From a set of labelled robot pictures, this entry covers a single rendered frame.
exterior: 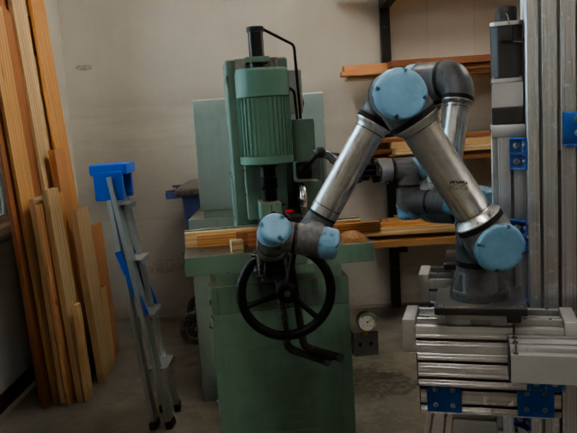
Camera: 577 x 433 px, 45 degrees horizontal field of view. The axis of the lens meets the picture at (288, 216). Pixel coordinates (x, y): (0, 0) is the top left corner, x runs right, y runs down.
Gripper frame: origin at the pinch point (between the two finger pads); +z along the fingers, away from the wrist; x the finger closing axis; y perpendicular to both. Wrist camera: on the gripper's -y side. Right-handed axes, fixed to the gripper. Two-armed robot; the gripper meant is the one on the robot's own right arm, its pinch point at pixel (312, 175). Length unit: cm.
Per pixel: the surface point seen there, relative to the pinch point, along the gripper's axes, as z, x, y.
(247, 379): 24, 63, -10
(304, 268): 5.3, 28.4, 5.1
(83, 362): 96, 73, -132
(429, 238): -98, 26, -189
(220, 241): 29.5, 18.8, -18.7
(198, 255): 36.7, 22.6, -5.9
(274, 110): 10.1, -21.7, -5.0
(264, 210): 14.5, 9.4, -13.1
